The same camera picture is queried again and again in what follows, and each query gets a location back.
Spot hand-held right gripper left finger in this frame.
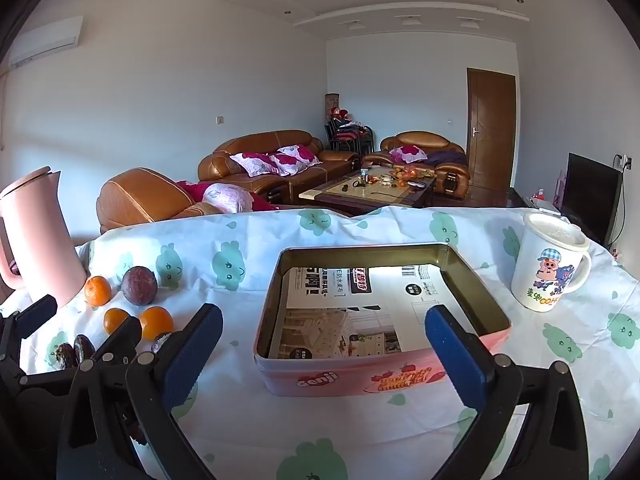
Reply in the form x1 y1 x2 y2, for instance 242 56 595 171
56 302 224 480

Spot brown leather armchair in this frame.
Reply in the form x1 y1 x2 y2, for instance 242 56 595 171
362 131 471 198

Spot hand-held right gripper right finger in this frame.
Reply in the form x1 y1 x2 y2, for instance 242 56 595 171
425 305 591 480

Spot brown wooden door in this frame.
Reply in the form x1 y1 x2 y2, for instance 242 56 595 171
466 67 517 192

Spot black television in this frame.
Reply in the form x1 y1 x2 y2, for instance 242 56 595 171
560 152 623 248

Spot white cartoon mug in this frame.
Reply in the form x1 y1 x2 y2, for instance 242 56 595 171
511 230 592 313

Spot red blanket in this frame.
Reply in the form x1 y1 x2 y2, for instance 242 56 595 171
175 180 278 211

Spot white mug lid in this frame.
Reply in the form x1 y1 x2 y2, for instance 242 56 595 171
523 212 591 253

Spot white air conditioner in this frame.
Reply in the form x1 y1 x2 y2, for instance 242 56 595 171
9 15 84 68

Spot white green printed tablecloth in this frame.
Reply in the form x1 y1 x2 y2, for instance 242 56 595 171
0 205 640 480

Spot wooden coffee table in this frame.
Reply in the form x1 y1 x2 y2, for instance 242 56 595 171
298 167 436 216

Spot orange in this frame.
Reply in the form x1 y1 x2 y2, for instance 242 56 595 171
84 276 112 306
103 308 132 335
139 306 175 342

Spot pink flowered pillow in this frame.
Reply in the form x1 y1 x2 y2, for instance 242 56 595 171
270 145 321 177
229 151 281 177
390 146 428 165

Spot purple passion fruit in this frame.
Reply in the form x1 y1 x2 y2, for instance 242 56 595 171
121 266 157 306

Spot dark television stand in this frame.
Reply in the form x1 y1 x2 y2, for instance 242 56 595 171
505 187 566 216

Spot brown leather chaise sofa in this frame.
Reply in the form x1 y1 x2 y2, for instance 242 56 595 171
96 167 351 235

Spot pale pink pillow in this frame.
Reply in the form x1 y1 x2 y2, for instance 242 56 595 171
202 183 256 215

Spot pink tin box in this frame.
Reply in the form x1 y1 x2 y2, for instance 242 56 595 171
252 243 512 398

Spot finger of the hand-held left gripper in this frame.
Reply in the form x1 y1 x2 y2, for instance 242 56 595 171
80 316 144 377
0 294 58 381

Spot brown leather three-seat sofa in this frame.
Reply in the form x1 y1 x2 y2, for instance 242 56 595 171
197 130 361 206

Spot pink kettle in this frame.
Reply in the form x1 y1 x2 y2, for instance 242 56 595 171
0 166 90 306

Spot stacked black chairs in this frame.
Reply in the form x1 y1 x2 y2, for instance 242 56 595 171
325 119 375 155

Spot purple blanket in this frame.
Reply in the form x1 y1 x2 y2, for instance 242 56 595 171
425 150 468 167

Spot printed paper sheet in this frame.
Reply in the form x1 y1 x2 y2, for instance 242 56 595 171
268 263 478 360

